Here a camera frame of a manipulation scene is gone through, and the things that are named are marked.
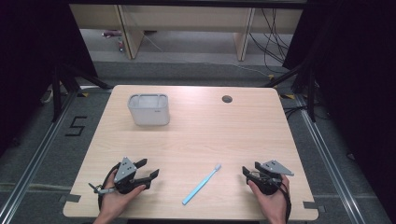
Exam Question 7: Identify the light wooden furniture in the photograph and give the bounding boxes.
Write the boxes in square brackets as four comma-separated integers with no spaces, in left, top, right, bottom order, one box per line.
[68,4,304,63]

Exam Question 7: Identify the black tape strip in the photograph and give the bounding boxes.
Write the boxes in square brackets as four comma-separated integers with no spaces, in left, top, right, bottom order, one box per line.
[302,201,327,214]
[58,193,82,204]

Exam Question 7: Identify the dark curtain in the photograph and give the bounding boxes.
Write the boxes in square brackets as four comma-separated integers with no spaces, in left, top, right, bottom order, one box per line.
[281,0,396,216]
[0,0,99,158]

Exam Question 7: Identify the person's left hand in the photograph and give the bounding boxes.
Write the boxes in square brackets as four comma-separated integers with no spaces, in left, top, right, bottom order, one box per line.
[98,177,147,219]

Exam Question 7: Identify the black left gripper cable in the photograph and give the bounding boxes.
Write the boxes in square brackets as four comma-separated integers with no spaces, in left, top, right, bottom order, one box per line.
[97,161,121,213]

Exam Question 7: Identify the bundle of black cables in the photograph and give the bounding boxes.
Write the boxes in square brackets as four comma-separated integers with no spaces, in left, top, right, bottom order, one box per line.
[247,7,295,75]

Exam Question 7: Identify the grey cable plug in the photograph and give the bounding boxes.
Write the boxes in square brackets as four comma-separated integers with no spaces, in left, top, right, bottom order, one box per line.
[88,182,117,196]

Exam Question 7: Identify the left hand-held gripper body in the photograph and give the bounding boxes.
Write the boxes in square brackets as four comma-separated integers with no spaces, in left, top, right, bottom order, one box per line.
[112,156,152,195]

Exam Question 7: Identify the metal floor rail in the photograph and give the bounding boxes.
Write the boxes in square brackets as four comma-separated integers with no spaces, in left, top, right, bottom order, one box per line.
[293,92,368,224]
[0,91,78,224]

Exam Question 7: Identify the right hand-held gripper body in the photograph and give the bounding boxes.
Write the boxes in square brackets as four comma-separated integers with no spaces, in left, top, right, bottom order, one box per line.
[247,160,295,196]

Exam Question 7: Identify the grey plastic container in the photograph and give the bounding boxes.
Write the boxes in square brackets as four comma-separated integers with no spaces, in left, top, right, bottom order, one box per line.
[126,92,171,127]

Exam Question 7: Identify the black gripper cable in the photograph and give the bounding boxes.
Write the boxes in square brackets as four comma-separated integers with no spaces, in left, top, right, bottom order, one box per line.
[97,161,121,213]
[274,178,293,224]

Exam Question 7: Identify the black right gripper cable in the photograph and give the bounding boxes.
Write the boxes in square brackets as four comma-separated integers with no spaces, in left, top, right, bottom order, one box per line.
[274,178,293,224]

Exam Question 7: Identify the person's right hand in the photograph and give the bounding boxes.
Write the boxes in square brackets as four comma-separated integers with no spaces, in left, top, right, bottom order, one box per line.
[247,175,291,222]

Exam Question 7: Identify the light blue toothbrush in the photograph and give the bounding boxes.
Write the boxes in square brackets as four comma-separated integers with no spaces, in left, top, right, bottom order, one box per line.
[181,163,223,206]

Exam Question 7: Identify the pink object on floor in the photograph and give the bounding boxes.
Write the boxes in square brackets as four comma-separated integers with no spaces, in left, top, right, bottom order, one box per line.
[101,29,123,39]

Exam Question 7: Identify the black metal stand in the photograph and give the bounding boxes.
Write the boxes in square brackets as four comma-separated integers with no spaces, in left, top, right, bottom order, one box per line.
[263,61,318,123]
[50,61,114,123]

